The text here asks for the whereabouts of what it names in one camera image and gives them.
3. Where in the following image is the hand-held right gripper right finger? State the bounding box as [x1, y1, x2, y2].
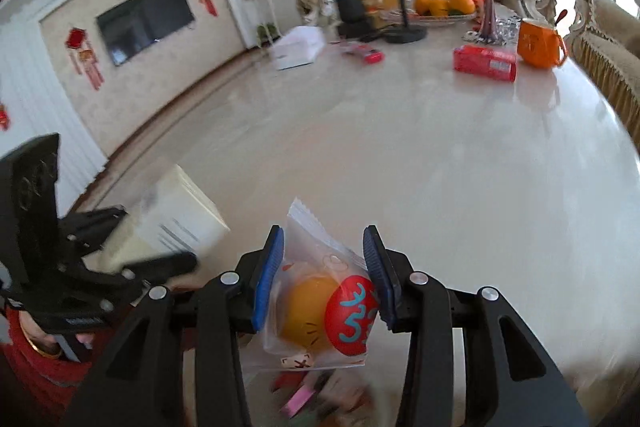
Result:
[362, 225, 591, 427]

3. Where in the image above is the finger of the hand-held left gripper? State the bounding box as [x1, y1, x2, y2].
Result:
[59, 206, 127, 259]
[115, 251, 199, 306]

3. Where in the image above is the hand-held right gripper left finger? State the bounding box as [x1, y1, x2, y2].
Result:
[62, 225, 285, 427]

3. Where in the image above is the cream white box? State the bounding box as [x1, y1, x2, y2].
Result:
[97, 164, 231, 274]

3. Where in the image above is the clear orange red snack packet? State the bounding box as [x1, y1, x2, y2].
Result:
[262, 198, 379, 370]

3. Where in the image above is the white mesh waste bin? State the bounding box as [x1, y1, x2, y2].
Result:
[240, 354, 407, 427]

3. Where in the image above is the person's left forearm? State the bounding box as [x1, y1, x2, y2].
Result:
[15, 309, 68, 360]

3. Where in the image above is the black flat television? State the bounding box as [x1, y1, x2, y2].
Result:
[95, 0, 196, 68]

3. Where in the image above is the small red packet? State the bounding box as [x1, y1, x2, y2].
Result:
[342, 47, 384, 66]

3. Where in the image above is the white flat box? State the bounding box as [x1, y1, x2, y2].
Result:
[272, 26, 326, 72]

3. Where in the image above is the large red packet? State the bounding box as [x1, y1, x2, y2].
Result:
[452, 44, 519, 83]

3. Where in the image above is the glass fruit plate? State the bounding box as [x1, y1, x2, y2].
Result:
[370, 7, 479, 26]

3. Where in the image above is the black speaker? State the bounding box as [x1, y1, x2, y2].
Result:
[337, 0, 372, 39]

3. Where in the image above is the white side stand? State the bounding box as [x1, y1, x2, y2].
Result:
[249, 0, 281, 50]

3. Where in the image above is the silver foil wrapper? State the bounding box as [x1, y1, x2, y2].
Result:
[495, 19, 522, 44]

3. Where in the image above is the orange mug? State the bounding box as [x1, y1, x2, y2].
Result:
[516, 19, 570, 68]

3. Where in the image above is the purple glass vase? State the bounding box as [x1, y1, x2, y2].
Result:
[472, 0, 502, 44]

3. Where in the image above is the beige fringed sofa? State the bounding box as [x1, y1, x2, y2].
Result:
[570, 0, 640, 144]

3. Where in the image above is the gold bracelet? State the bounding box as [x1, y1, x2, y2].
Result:
[20, 324, 64, 361]

